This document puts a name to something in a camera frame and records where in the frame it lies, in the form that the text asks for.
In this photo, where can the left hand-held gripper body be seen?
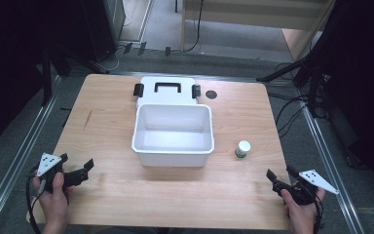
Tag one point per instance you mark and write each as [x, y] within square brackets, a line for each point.
[48, 163]

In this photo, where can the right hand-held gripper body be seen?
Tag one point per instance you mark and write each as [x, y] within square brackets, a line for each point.
[308, 186]

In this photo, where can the person's right hand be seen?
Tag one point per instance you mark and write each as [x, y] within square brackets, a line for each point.
[300, 211]

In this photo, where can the person's left hand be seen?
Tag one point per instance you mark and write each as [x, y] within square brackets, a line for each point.
[54, 201]

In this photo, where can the small white green-labelled bottle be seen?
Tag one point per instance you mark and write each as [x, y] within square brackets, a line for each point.
[243, 148]

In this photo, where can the black upright stand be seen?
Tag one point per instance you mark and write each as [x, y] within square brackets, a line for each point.
[47, 74]

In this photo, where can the black stand with legs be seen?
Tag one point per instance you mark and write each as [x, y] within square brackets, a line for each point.
[292, 70]

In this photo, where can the white plastic box with lid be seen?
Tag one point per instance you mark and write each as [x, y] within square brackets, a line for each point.
[172, 130]

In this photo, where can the dark curtain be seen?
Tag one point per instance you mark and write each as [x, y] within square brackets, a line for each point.
[19, 58]
[363, 81]

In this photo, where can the dark round table grommet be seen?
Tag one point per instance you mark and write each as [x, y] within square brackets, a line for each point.
[211, 94]

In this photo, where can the black cabinet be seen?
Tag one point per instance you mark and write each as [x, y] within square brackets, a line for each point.
[102, 26]

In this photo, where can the metal floor rail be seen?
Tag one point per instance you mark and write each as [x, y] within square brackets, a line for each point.
[331, 169]
[16, 156]

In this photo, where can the light wooden furniture frame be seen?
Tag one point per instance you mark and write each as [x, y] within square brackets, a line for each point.
[250, 16]

